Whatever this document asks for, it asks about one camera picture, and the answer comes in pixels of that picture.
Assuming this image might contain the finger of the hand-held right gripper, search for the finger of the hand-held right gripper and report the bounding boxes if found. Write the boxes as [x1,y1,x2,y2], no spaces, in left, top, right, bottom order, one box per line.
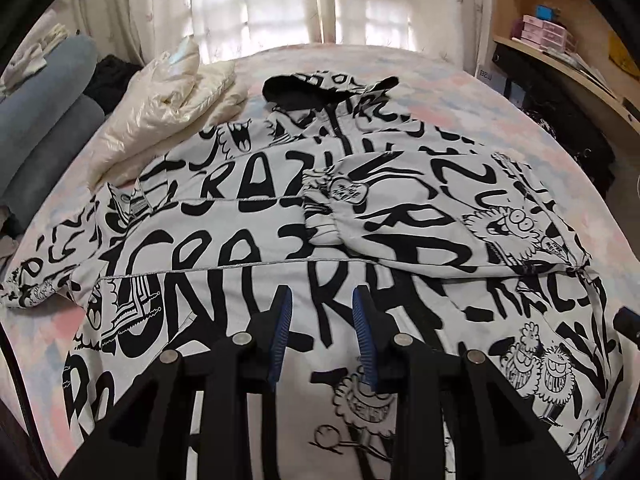
[614,307,640,347]

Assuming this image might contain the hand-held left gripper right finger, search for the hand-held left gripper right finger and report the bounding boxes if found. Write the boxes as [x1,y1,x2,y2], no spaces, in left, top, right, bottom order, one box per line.
[351,286,583,480]

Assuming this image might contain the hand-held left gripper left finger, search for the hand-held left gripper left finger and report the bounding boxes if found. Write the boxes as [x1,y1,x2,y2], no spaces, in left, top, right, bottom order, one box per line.
[60,286,293,480]

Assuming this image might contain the black white printed hooded jacket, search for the black white printed hooded jacket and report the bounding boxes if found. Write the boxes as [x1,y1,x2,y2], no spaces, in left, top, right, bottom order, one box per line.
[0,72,626,480]

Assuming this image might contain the white folded clothes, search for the white folded clothes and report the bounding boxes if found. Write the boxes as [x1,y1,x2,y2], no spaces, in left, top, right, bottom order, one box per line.
[0,22,68,93]

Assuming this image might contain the wooden bookshelf desk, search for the wooden bookshelf desk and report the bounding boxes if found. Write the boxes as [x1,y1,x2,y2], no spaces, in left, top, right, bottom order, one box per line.
[490,0,640,161]

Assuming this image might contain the stack of papers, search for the stack of papers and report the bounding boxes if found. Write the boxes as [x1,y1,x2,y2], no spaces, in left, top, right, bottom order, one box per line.
[565,50,618,96]

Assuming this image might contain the pastel cat print bed blanket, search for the pastel cat print bed blanket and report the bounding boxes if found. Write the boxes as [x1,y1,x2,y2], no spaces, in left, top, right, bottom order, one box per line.
[0,40,611,480]

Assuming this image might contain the cream puffer jacket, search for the cream puffer jacket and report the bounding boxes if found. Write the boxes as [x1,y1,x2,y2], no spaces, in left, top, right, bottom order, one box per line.
[87,39,249,188]

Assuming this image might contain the yellow bag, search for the yellow bag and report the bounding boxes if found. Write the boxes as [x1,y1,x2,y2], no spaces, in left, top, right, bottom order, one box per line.
[607,30,633,73]

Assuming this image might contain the white cardboard box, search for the white cardboard box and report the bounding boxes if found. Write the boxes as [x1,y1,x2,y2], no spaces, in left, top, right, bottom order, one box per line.
[472,42,511,96]

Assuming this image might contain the pink drawer organizer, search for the pink drawer organizer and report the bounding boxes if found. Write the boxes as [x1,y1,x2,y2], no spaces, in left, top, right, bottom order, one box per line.
[520,14,576,53]

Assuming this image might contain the black cloth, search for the black cloth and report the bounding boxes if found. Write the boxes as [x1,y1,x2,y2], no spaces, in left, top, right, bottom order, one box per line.
[82,56,146,116]

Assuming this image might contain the rolled blue blanket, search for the rolled blue blanket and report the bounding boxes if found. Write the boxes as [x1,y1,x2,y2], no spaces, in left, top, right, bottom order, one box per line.
[0,35,108,221]

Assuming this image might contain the white floral curtain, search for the white floral curtain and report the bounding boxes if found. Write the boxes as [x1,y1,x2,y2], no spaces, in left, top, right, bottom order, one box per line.
[47,0,496,78]

